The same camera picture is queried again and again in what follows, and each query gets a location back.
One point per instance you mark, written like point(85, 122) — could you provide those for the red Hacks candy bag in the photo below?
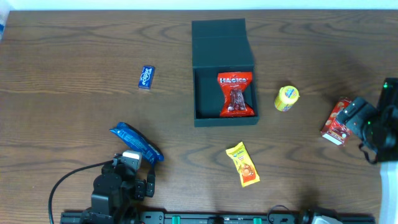
point(233, 85)

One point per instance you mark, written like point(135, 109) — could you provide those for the white blue object at edge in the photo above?
point(3, 19)

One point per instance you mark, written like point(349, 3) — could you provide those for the red Hello Panda box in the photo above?
point(334, 131)

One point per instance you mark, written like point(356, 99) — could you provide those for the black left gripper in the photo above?
point(142, 189)

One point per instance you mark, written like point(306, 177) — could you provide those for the blue Eclipse mint tin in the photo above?
point(146, 77)

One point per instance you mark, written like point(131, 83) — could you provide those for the blue cookie packet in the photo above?
point(137, 142)

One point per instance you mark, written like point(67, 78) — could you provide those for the yellow Julie's peanut butter packet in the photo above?
point(244, 165)

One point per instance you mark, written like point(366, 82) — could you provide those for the dark green gift box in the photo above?
point(220, 46)

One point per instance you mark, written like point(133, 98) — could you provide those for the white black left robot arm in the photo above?
point(117, 191)

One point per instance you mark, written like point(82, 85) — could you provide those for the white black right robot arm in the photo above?
point(388, 173)

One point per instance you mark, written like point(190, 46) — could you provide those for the yellow Mentos candy bottle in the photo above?
point(286, 98)

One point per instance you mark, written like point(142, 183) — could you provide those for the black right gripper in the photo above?
point(354, 113)

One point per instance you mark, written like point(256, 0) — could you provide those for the black mounting rail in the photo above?
point(168, 218)

